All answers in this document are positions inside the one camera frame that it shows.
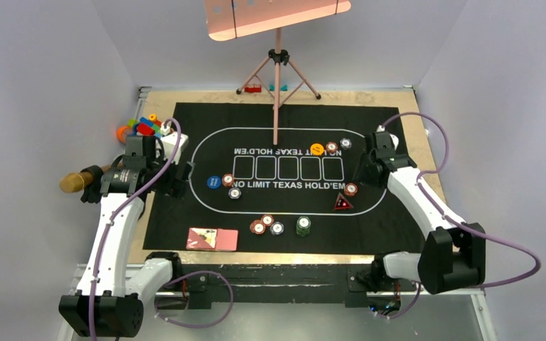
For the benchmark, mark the black poker table mat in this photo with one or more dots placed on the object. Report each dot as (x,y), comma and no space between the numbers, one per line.
(285,181)

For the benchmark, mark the red poker chip stack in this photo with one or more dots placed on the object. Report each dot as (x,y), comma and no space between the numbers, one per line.
(258,227)

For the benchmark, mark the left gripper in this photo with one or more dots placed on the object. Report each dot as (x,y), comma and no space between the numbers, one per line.
(174,186)

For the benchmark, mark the playing card deck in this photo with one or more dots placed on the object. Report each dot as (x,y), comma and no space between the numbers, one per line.
(209,239)

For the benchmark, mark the pink music stand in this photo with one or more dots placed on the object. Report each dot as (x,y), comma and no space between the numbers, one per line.
(229,20)

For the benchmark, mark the yellow big blind button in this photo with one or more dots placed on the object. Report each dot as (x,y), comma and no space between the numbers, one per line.
(317,149)

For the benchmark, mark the single red poker chip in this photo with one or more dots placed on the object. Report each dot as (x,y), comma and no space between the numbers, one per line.
(228,180)

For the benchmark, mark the black red all-in triangle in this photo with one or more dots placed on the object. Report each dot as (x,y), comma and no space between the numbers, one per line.
(342,203)

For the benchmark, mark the orange tape roll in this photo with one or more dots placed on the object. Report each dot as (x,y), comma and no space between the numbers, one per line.
(123,132)

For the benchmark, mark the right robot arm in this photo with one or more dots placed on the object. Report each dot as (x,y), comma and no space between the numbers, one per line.
(454,252)

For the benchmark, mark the red toy block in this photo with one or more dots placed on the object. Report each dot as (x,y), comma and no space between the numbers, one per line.
(253,88)

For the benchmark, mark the colourful toy block stack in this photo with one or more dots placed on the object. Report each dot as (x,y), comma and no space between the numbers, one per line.
(147,126)

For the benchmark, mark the blue small blind button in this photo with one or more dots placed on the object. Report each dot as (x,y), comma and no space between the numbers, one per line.
(214,182)

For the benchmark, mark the blue poker chip stack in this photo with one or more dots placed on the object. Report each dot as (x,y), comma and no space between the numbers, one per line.
(276,228)

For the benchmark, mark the gold microphone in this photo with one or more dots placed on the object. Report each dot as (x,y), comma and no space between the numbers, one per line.
(75,182)

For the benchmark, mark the teal toy block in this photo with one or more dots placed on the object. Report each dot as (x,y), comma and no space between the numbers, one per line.
(280,88)

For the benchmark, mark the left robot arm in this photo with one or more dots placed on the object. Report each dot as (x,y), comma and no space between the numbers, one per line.
(107,302)

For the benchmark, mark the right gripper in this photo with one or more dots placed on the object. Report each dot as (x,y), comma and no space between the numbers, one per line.
(360,174)

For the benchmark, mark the aluminium rail frame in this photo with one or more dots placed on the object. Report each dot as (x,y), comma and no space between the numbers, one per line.
(218,276)

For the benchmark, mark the green poker chip stack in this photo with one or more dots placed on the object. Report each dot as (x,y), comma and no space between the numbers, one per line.
(303,226)

